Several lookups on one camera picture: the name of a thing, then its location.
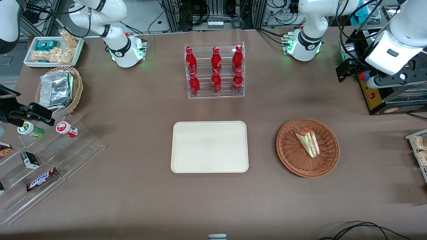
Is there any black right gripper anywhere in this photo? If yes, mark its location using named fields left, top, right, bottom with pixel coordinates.
left=0, top=85, right=55, bottom=126

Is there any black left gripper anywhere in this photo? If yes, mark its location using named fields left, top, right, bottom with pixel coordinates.
left=336, top=53, right=427, bottom=84

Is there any tan wicker basket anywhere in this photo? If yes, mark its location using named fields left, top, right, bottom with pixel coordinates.
left=35, top=66, right=84, bottom=115

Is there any white snack tray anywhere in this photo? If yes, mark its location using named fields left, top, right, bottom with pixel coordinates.
left=23, top=36, right=85, bottom=68

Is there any wrapped triangular sandwich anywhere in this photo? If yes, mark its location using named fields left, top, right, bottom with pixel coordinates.
left=294, top=126, right=320, bottom=158

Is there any white tray with snacks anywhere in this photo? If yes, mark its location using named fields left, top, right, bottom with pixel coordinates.
left=405, top=129, right=427, bottom=184

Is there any round brown wicker basket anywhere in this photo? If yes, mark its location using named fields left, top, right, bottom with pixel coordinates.
left=276, top=117, right=340, bottom=178

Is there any cream rectangular tray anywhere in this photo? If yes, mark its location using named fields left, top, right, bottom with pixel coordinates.
left=170, top=121, right=249, bottom=174

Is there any green snack tube white lid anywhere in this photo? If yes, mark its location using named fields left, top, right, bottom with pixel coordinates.
left=17, top=122, right=45, bottom=139

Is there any red snack tube white lid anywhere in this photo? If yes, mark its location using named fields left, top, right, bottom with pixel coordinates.
left=55, top=121, right=79, bottom=138

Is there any brown cookie box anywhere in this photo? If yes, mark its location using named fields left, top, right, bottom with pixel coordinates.
left=0, top=142, right=13, bottom=159

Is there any yellow black appliance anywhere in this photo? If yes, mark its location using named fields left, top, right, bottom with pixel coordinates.
left=339, top=28, right=427, bottom=116

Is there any small black carton box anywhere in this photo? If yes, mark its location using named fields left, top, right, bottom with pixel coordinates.
left=21, top=152, right=40, bottom=169

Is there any cyan box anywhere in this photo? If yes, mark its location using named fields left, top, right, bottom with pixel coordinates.
left=350, top=3, right=371, bottom=26

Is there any clear acrylic stepped display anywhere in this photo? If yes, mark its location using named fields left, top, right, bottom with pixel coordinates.
left=0, top=112, right=106, bottom=225

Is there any Snickers chocolate bar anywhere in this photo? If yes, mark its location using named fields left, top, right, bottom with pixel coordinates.
left=26, top=168, right=59, bottom=192

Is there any large clear peanut bag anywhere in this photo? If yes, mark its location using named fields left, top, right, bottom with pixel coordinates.
left=31, top=47, right=76, bottom=64

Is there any teal snack bag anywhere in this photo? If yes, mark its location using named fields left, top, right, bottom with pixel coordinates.
left=35, top=40, right=58, bottom=51

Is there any small clear peanut bag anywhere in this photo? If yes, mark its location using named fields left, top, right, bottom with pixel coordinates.
left=59, top=29, right=79, bottom=48

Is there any red cola bottle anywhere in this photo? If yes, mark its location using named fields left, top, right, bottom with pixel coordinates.
left=185, top=47, right=197, bottom=74
left=211, top=68, right=222, bottom=94
left=232, top=68, right=244, bottom=94
left=211, top=47, right=222, bottom=72
left=189, top=72, right=200, bottom=97
left=232, top=45, right=244, bottom=73

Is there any clear acrylic bottle rack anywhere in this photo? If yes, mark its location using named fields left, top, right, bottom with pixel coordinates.
left=184, top=42, right=246, bottom=99

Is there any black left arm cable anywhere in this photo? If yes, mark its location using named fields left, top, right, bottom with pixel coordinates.
left=335, top=0, right=384, bottom=69

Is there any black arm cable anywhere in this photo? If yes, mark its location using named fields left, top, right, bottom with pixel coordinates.
left=335, top=0, right=384, bottom=69
left=25, top=0, right=92, bottom=38

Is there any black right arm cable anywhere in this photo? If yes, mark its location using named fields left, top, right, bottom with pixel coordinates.
left=25, top=0, right=92, bottom=38

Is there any black floor cable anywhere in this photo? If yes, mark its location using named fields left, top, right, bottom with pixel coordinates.
left=319, top=222, right=412, bottom=240

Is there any aluminium frame rack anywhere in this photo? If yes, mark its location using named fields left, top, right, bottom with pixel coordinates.
left=162, top=0, right=267, bottom=32

